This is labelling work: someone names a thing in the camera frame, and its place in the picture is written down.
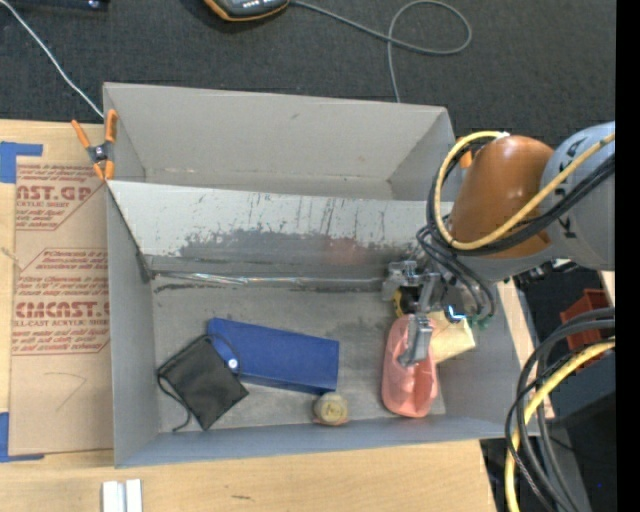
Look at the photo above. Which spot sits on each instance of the clear long plastic strip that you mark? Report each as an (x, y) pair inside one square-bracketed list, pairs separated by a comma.
[(220, 279)]

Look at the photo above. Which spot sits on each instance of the yellow and black small object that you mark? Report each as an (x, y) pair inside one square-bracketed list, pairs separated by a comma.
[(400, 302)]

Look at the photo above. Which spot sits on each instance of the tan round toy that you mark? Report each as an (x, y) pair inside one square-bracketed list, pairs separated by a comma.
[(331, 409)]

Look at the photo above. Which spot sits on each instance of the cream sponge block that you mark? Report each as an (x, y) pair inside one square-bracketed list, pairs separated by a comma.
[(452, 342)]

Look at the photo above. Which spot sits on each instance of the brown cardboard board red print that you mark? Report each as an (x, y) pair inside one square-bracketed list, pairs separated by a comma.
[(55, 390)]

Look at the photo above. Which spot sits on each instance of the blue flat box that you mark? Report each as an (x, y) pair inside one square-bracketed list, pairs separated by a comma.
[(285, 357)]

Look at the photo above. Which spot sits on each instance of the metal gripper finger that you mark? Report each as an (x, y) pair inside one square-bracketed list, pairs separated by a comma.
[(419, 337), (400, 275)]

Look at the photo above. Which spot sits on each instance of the grey metal bin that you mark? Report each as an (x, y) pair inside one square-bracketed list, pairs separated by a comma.
[(280, 310)]

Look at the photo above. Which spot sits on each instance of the pink plastic object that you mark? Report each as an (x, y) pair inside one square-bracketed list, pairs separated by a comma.
[(407, 390)]

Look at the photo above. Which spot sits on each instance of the black cloth pouch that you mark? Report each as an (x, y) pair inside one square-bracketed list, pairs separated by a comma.
[(202, 382)]

